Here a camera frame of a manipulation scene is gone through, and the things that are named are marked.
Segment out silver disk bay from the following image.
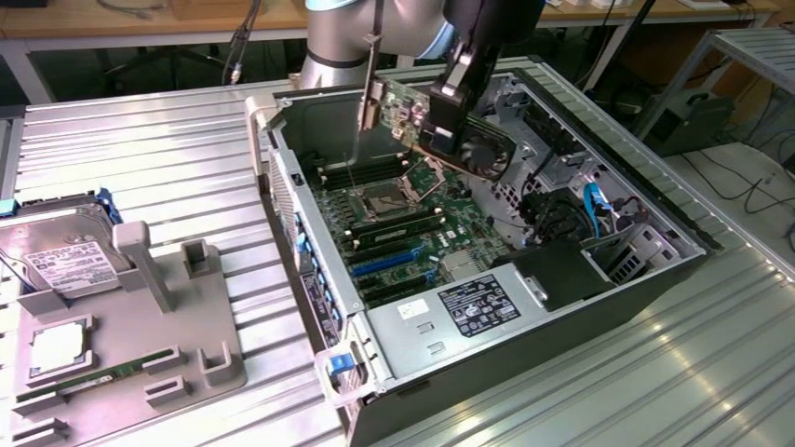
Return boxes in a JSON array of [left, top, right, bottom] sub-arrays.
[[581, 222, 710, 288]]

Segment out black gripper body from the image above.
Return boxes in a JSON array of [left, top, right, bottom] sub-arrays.
[[442, 0, 543, 51]]

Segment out CPU chip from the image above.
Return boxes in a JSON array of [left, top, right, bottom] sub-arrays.
[[28, 322, 90, 374]]

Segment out grey parts rack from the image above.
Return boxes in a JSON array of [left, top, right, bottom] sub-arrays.
[[0, 221, 251, 446]]

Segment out blue card retention clips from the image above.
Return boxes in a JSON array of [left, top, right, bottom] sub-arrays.
[[290, 211, 345, 332]]

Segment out silver socket cover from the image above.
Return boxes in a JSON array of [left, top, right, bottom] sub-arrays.
[[399, 156, 447, 193]]

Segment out black case sticker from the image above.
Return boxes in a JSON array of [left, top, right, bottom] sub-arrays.
[[299, 273, 342, 348]]

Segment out red and black wires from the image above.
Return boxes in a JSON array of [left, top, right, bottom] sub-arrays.
[[607, 194, 651, 223]]

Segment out black hanging cable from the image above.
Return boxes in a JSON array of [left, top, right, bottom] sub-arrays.
[[225, 0, 263, 86]]

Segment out black cable by drive cage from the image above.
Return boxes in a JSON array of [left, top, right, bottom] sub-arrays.
[[526, 139, 555, 192]]

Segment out black long expansion slot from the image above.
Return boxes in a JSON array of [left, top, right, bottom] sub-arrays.
[[358, 239, 430, 262]]

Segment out black and silver PC case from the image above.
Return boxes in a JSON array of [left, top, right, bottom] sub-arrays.
[[245, 67, 726, 447]]

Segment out thin metal locking lever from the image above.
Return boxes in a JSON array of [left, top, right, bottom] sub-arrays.
[[343, 151, 361, 195]]

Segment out metal slat table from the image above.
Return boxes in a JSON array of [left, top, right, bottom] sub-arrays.
[[633, 26, 795, 141]]

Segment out cardboard box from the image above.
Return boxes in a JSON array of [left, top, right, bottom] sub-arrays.
[[169, 0, 313, 20]]

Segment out silver chipset heat sink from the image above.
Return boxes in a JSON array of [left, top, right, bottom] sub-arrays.
[[439, 253, 485, 284]]

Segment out green motherboard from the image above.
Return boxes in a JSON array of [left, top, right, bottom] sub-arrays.
[[307, 148, 521, 311]]

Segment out dark disk wire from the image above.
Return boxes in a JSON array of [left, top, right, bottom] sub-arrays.
[[0, 251, 31, 297]]

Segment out black plastic shroud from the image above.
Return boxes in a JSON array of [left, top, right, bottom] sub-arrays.
[[490, 239, 615, 314]]

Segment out wooden desk with white frame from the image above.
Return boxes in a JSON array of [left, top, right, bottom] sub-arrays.
[[0, 0, 782, 106]]

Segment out silver power supply with label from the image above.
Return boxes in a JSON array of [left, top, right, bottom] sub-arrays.
[[365, 264, 551, 381]]

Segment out grey cable on desk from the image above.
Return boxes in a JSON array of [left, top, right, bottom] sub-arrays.
[[97, 0, 171, 20]]

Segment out black power cable bundle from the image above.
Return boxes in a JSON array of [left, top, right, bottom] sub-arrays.
[[519, 189, 591, 241]]

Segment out silver drive cage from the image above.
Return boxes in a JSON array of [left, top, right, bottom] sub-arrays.
[[469, 76, 602, 243]]

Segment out CPU socket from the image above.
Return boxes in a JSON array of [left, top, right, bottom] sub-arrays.
[[353, 184, 406, 218]]

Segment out black tripod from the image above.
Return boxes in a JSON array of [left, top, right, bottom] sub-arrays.
[[102, 44, 245, 92]]

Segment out green RAM stick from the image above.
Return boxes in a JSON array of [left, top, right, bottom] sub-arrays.
[[12, 347, 174, 404]]

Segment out blue disk caddy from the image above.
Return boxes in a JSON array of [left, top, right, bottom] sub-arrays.
[[0, 185, 130, 234]]

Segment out black box under table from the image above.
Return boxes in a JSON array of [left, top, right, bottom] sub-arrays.
[[645, 90, 738, 158]]

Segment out silver hard disk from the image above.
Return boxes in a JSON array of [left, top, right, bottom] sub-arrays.
[[0, 206, 125, 300]]

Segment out black slanted pole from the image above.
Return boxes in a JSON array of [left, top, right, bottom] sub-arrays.
[[583, 0, 659, 92]]

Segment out green GPU with black fan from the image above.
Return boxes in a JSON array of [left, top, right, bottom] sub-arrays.
[[357, 32, 521, 183]]

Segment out blue SATA wire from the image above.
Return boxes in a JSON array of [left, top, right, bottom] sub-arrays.
[[582, 183, 609, 242]]

